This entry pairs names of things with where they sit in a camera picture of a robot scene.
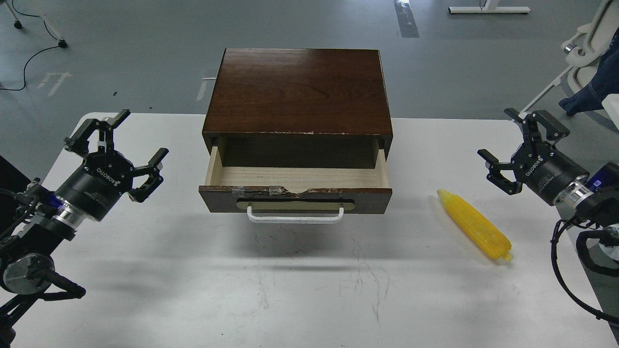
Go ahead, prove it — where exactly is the dark wooden cabinet box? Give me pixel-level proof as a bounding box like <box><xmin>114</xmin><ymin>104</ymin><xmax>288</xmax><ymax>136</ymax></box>
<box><xmin>203</xmin><ymin>48</ymin><xmax>394</xmax><ymax>168</ymax></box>

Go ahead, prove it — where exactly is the white table leg with caster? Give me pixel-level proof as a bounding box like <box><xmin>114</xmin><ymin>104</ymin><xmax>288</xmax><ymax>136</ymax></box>
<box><xmin>0</xmin><ymin>0</ymin><xmax>23</xmax><ymax>29</ymax></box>

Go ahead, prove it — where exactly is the black floor cable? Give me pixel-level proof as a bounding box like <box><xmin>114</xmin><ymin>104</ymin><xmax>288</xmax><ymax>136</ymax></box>
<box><xmin>0</xmin><ymin>0</ymin><xmax>68</xmax><ymax>91</ymax></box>

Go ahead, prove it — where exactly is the yellow corn cob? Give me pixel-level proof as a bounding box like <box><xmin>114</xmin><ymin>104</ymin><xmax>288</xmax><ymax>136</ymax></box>
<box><xmin>436</xmin><ymin>189</ymin><xmax>513</xmax><ymax>262</ymax></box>

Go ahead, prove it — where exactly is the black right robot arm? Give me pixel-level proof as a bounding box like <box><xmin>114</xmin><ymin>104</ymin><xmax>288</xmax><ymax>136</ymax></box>
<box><xmin>478</xmin><ymin>108</ymin><xmax>618</xmax><ymax>325</ymax></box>

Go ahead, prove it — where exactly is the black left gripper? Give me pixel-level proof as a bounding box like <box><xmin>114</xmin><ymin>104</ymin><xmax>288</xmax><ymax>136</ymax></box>
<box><xmin>54</xmin><ymin>109</ymin><xmax>169</xmax><ymax>222</ymax></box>

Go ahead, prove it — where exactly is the wooden drawer with white handle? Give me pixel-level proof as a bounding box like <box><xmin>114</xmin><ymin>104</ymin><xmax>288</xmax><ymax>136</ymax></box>
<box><xmin>198</xmin><ymin>136</ymin><xmax>393</xmax><ymax>215</ymax></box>

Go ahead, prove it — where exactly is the white desk foot bar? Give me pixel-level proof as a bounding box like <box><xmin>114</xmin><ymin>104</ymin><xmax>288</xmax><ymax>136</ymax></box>
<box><xmin>447</xmin><ymin>0</ymin><xmax>531</xmax><ymax>14</ymax></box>

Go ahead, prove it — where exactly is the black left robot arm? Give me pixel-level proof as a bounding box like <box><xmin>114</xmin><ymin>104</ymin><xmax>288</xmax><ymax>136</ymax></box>
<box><xmin>1</xmin><ymin>109</ymin><xmax>169</xmax><ymax>348</ymax></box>

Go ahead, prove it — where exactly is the white office chair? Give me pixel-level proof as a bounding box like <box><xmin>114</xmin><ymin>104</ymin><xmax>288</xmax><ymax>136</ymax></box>
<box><xmin>522</xmin><ymin>0</ymin><xmax>619</xmax><ymax>112</ymax></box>

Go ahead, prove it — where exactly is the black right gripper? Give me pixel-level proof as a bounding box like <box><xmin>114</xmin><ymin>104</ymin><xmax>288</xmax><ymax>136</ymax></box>
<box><xmin>477</xmin><ymin>108</ymin><xmax>590</xmax><ymax>206</ymax></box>

